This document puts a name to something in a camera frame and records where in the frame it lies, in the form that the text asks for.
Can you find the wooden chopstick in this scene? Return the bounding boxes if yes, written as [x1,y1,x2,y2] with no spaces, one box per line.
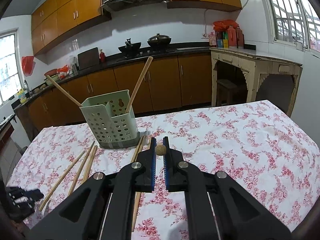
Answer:
[147,137,152,150]
[131,135,146,232]
[155,144,167,156]
[81,145,97,184]
[83,146,98,182]
[125,56,153,114]
[68,142,94,196]
[39,151,85,212]
[46,75,82,107]
[131,135,145,163]

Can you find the floral pink tablecloth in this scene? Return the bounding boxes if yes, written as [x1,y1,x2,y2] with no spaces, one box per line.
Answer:
[7,100,319,239]

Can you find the green perforated utensil holder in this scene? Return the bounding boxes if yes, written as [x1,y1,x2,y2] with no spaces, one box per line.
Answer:
[80,89,140,149]

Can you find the yellow detergent bottle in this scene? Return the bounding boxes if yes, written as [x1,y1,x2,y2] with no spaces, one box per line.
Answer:
[17,88,27,104]

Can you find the wooden lower cabinets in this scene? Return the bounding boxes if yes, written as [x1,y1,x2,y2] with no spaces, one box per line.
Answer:
[14,53,212,140]

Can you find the wooden cabinets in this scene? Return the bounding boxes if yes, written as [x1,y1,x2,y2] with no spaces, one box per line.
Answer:
[31,0,243,55]
[14,53,212,140]

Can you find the stacked bowls on counter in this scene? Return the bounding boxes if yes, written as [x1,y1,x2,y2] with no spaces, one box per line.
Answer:
[44,64,73,85]

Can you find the red hanging plastic bag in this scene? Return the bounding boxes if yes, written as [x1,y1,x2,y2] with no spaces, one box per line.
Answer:
[21,56,35,76]

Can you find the cream carved side table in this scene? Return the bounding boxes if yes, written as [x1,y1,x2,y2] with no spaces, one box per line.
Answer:
[210,47,303,117]

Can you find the dark cutting board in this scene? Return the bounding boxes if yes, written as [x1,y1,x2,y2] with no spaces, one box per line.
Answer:
[78,47,100,70]

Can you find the small red bottle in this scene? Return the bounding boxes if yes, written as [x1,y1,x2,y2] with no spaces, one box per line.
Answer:
[99,49,106,63]

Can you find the black wok left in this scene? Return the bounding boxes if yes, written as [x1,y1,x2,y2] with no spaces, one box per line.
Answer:
[118,38,141,56]

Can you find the red bottles and bag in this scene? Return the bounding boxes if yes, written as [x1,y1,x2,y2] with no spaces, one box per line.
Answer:
[209,20,245,48]

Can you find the black lidded wok right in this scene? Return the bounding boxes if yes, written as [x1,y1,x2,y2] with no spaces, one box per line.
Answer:
[147,34,171,50]

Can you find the wooden upper cabinets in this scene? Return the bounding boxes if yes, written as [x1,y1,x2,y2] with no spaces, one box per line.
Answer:
[31,0,243,55]

